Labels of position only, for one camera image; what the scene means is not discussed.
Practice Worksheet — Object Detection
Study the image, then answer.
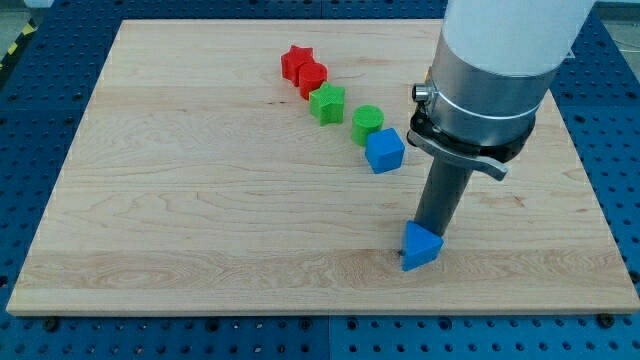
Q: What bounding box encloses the black tool mount with lever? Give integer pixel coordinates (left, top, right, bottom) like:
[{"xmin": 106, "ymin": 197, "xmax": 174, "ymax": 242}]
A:
[{"xmin": 407, "ymin": 107, "xmax": 533, "ymax": 181}]

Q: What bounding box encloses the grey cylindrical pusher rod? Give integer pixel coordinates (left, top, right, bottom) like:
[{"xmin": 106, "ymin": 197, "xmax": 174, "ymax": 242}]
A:
[{"xmin": 414, "ymin": 158, "xmax": 472, "ymax": 236}]

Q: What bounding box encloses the blue cube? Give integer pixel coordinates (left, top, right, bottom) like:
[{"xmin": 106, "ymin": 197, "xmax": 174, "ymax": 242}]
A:
[{"xmin": 365, "ymin": 128, "xmax": 405, "ymax": 174}]

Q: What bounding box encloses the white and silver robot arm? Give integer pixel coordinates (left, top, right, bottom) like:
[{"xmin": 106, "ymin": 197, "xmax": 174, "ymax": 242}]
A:
[{"xmin": 407, "ymin": 0, "xmax": 595, "ymax": 235}]

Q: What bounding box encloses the blue triangle block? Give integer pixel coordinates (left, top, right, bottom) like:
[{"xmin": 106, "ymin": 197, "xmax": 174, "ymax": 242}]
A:
[{"xmin": 401, "ymin": 221, "xmax": 444, "ymax": 271}]

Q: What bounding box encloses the green cylinder block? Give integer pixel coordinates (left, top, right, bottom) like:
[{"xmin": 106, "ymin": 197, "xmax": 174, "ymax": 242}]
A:
[{"xmin": 351, "ymin": 105, "xmax": 384, "ymax": 146}]

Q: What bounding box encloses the green star block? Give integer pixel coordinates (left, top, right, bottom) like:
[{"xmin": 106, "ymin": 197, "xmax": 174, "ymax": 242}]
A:
[{"xmin": 309, "ymin": 82, "xmax": 346, "ymax": 126}]

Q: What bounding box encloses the red cylinder block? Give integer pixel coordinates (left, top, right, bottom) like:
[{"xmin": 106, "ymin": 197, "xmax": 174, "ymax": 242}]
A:
[{"xmin": 298, "ymin": 62, "xmax": 328, "ymax": 100}]

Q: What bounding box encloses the red star block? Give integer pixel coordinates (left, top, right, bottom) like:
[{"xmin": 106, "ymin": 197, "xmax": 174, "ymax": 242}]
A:
[{"xmin": 280, "ymin": 44, "xmax": 315, "ymax": 87}]

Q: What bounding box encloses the light wooden board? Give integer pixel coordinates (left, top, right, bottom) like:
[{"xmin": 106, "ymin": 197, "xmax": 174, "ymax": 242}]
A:
[{"xmin": 7, "ymin": 19, "xmax": 639, "ymax": 316}]

